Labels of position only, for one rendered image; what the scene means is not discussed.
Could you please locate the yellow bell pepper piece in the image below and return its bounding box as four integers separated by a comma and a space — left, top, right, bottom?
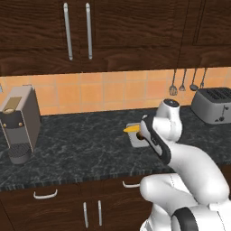
123, 125, 142, 134

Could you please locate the grey food container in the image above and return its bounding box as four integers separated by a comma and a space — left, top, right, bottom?
125, 122, 152, 149

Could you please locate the dark wood drawer front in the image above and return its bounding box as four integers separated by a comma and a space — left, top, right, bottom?
0, 182, 91, 211
88, 172, 177, 199

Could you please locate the metal slotted spatula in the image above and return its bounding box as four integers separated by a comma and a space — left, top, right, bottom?
179, 69, 188, 92

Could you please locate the dark metal ladle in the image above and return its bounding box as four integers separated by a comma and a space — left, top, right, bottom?
189, 68, 199, 92

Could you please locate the metal hanging spoon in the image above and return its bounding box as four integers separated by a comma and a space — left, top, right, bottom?
199, 68, 208, 89

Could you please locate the grey coffee machine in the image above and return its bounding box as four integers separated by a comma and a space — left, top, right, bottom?
0, 85, 42, 165

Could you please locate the silver toaster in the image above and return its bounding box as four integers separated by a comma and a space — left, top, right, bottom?
190, 87, 231, 125

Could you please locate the dark wood base cupboard door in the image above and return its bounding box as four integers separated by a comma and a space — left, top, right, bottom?
92, 192, 155, 231
3, 198, 95, 231

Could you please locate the curved silver drawer handle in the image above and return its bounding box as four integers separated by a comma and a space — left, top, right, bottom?
121, 180, 142, 189
32, 189, 59, 200

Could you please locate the dark wood wall cupboard door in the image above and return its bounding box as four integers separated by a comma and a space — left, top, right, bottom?
0, 0, 79, 77
77, 0, 189, 74

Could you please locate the long silver cupboard handle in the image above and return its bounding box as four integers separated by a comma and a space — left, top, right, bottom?
85, 2, 94, 60
62, 2, 74, 61

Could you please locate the short silver cupboard handle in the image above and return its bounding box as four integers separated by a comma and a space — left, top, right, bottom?
82, 201, 90, 229
97, 199, 104, 226

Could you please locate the dark wood panelled wall cupboard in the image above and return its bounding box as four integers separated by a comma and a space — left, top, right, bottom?
177, 0, 231, 69

